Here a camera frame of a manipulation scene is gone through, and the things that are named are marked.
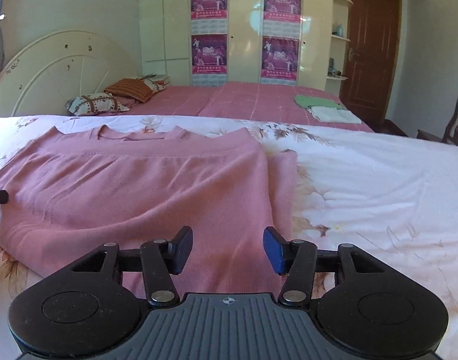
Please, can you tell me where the pink checked bedspread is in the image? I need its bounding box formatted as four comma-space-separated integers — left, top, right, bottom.
116, 80, 376, 134

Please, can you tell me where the brown wooden door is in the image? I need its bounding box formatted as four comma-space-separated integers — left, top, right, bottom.
339, 0, 402, 130

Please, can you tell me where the dark wooden chair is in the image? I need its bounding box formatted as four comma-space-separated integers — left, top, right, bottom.
417, 94, 458, 147

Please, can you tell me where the brown patterned white pillow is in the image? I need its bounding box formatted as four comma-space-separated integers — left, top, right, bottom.
66, 93, 130, 116

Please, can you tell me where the orange striped pillow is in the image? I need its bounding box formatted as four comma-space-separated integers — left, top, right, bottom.
104, 78, 158, 103

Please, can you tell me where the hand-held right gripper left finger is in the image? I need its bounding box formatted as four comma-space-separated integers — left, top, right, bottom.
70, 226, 194, 307

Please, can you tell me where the cream corner shelf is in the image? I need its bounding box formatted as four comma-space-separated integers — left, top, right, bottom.
326, 0, 354, 81

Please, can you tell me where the cream round headboard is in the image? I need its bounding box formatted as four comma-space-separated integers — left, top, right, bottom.
0, 30, 144, 119

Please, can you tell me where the cream glossy wardrobe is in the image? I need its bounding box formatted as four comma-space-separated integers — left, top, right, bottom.
139, 0, 428, 87

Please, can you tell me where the pink sweater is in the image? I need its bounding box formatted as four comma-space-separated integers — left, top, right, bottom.
0, 125, 299, 299

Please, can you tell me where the patterned folded pillow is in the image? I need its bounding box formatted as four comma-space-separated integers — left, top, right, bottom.
141, 74, 171, 91

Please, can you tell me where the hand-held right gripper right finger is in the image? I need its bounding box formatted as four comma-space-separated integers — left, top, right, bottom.
263, 227, 390, 307

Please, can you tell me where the bed with floral sheet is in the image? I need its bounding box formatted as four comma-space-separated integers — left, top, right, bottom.
0, 114, 458, 346

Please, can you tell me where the purple wall poster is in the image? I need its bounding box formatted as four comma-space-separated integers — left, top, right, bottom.
190, 0, 229, 34
263, 0, 302, 36
261, 35, 300, 85
191, 34, 228, 86

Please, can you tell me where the green folded cloth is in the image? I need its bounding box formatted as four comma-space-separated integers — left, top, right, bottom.
294, 94, 344, 110

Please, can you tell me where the white folded cloth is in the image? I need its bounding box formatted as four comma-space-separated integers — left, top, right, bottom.
309, 106, 362, 124

